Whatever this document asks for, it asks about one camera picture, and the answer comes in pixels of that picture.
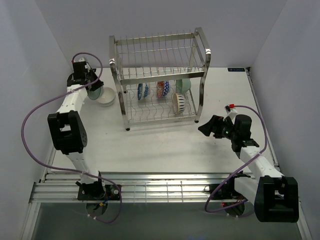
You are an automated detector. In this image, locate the blue patterned white bowl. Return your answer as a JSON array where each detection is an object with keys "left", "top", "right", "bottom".
[{"left": 137, "top": 82, "right": 150, "bottom": 100}]

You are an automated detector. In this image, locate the light green ceramic bowl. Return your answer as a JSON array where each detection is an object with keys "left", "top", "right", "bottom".
[{"left": 87, "top": 86, "right": 104, "bottom": 101}]

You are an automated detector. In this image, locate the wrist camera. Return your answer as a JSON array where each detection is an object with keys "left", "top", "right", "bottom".
[
  {"left": 72, "top": 57, "right": 92, "bottom": 72},
  {"left": 224, "top": 104, "right": 238, "bottom": 120}
]

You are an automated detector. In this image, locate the pale green bowl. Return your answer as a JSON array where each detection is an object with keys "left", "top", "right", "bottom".
[{"left": 176, "top": 78, "right": 192, "bottom": 95}]

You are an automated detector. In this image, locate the red blue zigzag bowl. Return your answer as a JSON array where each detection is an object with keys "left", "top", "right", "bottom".
[{"left": 156, "top": 81, "right": 171, "bottom": 99}]

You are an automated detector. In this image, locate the aluminium frame rail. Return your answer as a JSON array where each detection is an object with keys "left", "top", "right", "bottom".
[{"left": 29, "top": 172, "right": 228, "bottom": 203}]

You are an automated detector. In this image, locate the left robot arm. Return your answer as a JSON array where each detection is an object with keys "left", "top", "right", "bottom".
[{"left": 47, "top": 57, "right": 106, "bottom": 200}]

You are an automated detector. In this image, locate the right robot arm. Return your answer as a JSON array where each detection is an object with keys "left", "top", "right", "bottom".
[{"left": 198, "top": 114, "right": 300, "bottom": 223}]

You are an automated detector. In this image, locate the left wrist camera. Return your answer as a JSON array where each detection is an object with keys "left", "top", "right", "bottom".
[{"left": 72, "top": 57, "right": 92, "bottom": 72}]

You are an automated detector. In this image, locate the stainless steel dish rack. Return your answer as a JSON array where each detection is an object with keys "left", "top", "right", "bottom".
[{"left": 108, "top": 27, "right": 212, "bottom": 131}]

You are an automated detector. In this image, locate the white ceramic bowl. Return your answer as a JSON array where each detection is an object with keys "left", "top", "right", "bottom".
[{"left": 97, "top": 87, "right": 116, "bottom": 107}]

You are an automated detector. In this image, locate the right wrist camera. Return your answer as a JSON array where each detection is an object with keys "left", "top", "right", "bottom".
[{"left": 224, "top": 104, "right": 238, "bottom": 120}]

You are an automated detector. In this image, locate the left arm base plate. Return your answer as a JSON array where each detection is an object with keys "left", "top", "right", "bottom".
[{"left": 76, "top": 184, "right": 122, "bottom": 201}]

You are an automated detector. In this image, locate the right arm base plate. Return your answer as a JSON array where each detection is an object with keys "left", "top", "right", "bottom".
[{"left": 203, "top": 171, "right": 254, "bottom": 218}]

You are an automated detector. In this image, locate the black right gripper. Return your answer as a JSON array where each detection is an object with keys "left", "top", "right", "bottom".
[{"left": 198, "top": 115, "right": 238, "bottom": 141}]

